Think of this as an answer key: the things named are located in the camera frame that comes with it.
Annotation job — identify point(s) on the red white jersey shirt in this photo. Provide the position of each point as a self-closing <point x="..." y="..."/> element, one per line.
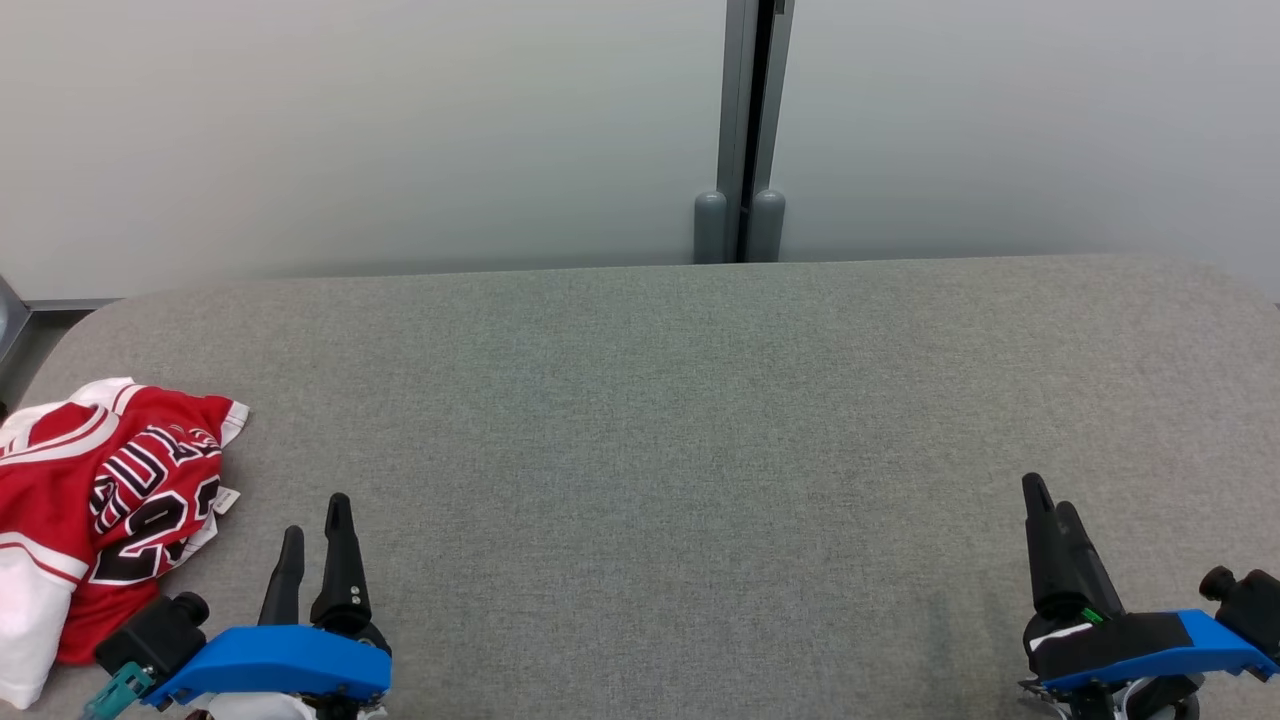
<point x="50" y="490"/>

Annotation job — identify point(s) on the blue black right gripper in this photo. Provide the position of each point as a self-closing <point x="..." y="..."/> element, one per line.
<point x="1110" y="645"/>

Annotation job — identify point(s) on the grey partition post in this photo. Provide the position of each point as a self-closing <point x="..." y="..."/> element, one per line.
<point x="735" y="100"/>

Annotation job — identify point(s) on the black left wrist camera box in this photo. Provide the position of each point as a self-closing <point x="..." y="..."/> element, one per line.
<point x="150" y="635"/>

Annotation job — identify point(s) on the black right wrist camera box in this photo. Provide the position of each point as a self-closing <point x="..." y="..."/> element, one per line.
<point x="1255" y="605"/>

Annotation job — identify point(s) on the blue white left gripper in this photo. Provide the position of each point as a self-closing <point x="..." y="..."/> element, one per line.
<point x="280" y="660"/>

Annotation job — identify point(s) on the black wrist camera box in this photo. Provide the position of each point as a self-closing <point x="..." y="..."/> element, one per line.
<point x="150" y="635"/>
<point x="1255" y="605"/>

